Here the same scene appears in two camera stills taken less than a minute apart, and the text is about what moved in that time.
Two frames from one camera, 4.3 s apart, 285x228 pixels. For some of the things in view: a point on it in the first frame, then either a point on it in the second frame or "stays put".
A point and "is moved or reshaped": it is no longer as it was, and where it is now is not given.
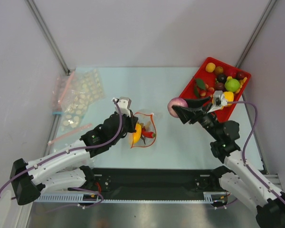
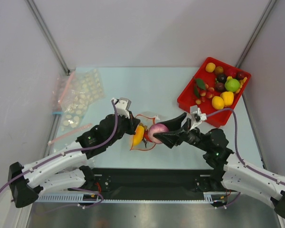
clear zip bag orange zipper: x=146 y=132 is moved or reshaped
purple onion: x=176 y=101 to x=155 y=128
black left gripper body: x=128 y=126 stays put
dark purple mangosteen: x=222 y=78 stays put
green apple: x=232 y=85 stays put
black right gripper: x=197 y=114 to x=184 y=130
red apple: x=231 y=71 stays put
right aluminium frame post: x=256 y=33 stays put
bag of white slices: x=85 y=88 stays put
